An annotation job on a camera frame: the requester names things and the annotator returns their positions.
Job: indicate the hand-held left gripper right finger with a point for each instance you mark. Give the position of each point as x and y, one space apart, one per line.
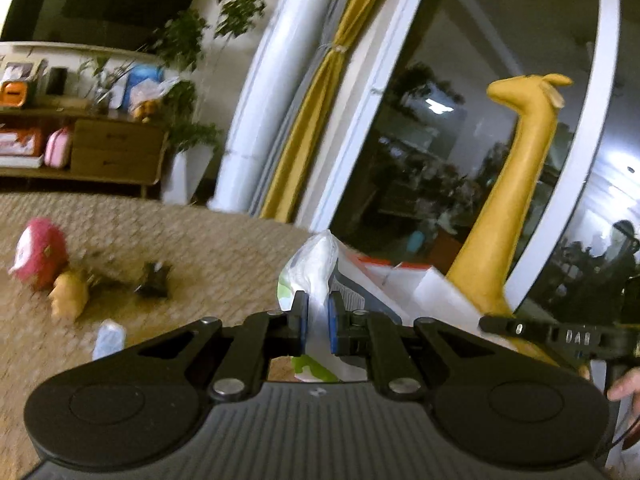
332 329

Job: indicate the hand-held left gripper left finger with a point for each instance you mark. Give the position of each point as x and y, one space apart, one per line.
301 324

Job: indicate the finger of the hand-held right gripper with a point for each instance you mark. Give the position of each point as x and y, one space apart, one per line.
545 334

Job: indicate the white wet wipes packet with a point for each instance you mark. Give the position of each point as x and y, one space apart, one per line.
315 270

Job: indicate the person's right hand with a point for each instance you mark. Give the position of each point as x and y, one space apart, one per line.
626 385

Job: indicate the white box with red print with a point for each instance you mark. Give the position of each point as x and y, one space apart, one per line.
425 290

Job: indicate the woven beige rug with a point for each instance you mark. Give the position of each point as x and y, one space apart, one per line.
200 260

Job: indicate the dark toy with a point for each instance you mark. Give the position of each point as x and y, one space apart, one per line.
152 282

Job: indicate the yellow giraffe toy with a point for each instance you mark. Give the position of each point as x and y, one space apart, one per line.
520 170

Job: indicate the small light blue packet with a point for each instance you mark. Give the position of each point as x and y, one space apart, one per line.
107 340

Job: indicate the grey curtain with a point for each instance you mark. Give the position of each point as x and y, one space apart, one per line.
295 110

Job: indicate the yellow curtain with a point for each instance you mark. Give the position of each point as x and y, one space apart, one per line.
320 110

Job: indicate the white curtain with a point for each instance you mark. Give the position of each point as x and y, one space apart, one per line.
260 100

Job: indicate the small yellow plush toy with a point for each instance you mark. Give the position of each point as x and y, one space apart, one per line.
67 295

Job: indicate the white framed glass door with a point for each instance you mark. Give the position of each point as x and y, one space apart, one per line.
450 110

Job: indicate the wooden cabinet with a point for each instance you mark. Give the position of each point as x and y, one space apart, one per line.
115 145

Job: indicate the pink round plush toy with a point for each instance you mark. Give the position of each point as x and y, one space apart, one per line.
40 255

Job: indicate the blue and white package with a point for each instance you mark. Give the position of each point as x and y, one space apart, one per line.
142 85

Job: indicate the green leafy potted plant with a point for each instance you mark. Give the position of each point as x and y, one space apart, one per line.
190 50

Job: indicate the pink bag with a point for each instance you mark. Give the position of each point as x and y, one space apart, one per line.
57 147

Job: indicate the red and white box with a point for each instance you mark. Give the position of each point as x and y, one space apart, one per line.
17 142

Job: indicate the orange box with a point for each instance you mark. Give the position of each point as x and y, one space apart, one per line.
15 94

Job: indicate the black television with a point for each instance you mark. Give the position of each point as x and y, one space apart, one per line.
100 0

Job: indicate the picture frame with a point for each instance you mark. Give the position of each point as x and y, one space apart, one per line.
19 71

